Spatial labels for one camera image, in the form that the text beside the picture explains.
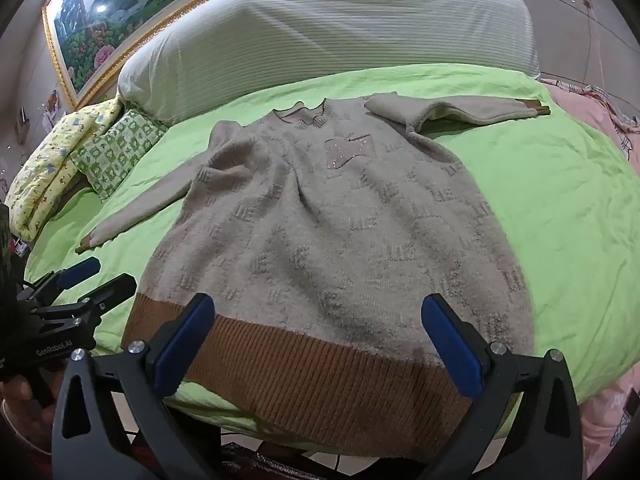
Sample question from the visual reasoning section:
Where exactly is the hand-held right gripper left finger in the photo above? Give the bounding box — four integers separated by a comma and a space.
51, 292, 221, 480

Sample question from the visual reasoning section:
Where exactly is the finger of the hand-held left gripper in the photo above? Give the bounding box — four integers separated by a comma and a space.
17, 256, 102, 306
30, 274, 138, 331

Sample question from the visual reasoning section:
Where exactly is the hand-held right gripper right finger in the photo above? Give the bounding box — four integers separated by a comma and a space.
420, 294, 585, 480

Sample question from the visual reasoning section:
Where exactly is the beige knit sweater brown hem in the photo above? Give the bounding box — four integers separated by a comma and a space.
75, 93, 552, 462

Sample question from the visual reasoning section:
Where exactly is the person's left hand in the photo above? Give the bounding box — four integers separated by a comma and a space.
0, 375, 53, 441

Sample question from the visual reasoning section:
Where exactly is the yellow floral quilt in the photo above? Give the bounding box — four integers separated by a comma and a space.
4, 97, 125, 243

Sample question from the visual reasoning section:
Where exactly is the green patterned pillow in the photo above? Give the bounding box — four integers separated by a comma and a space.
70, 109, 169, 202

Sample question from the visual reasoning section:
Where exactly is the pink printed blanket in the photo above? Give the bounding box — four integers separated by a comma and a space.
539, 76, 640, 466

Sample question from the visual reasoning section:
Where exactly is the light green bed sheet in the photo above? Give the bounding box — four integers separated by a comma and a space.
22, 64, 640, 456

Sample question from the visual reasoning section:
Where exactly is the gold framed landscape painting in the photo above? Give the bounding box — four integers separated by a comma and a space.
41, 0, 351, 111

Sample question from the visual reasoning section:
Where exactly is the white striped padded headboard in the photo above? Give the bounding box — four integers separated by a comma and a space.
117, 0, 541, 127

